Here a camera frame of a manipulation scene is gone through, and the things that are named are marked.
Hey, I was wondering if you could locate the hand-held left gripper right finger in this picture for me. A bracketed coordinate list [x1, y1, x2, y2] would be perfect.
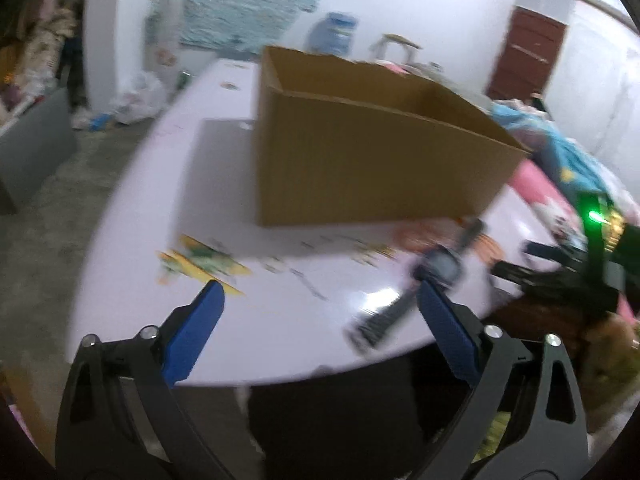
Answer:
[415, 277, 591, 480]

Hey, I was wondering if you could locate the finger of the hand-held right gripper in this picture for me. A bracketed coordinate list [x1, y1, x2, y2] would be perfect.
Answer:
[524, 241, 588, 266]
[492, 260, 571, 293]

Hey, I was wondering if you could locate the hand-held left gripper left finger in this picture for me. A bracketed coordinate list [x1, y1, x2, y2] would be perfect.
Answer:
[55, 280, 236, 480]

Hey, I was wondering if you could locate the black and blue wristwatch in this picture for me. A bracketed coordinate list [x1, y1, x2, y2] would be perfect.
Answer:
[345, 217, 488, 351]

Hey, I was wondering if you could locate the thin chain necklace gold pendant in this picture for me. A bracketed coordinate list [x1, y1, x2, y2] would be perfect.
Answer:
[262, 255, 331, 303]

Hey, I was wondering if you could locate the brown cardboard box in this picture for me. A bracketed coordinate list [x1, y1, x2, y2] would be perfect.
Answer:
[252, 45, 531, 228]

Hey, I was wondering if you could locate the pink floral blanket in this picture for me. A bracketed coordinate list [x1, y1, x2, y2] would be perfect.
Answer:
[507, 160, 640, 321]

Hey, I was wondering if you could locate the brown fuzzy cloth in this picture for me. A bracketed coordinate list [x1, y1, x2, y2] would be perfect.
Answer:
[582, 310, 640, 433]

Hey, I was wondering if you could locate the blue patterned quilt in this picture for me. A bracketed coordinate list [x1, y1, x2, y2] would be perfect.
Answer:
[492, 100, 626, 211]

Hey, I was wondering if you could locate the dark red door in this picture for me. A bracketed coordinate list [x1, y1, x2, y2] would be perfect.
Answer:
[487, 5, 571, 103]

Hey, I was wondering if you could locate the white plastic bag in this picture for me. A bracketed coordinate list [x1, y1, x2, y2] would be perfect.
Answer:
[107, 70, 168, 126]

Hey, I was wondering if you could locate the grey cabinet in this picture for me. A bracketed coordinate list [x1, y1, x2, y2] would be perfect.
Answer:
[0, 87, 78, 216]

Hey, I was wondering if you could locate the wooden chair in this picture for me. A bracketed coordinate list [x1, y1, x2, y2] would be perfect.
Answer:
[370, 34, 421, 63]

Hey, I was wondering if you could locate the blue water dispenser bottle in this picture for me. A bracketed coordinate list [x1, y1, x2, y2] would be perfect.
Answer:
[305, 10, 358, 58]

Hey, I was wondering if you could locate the pile of light clothes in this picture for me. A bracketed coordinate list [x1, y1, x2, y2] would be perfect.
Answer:
[20, 5, 83, 111]

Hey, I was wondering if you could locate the hanging floral cloth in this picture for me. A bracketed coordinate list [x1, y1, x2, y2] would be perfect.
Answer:
[150, 0, 326, 53]

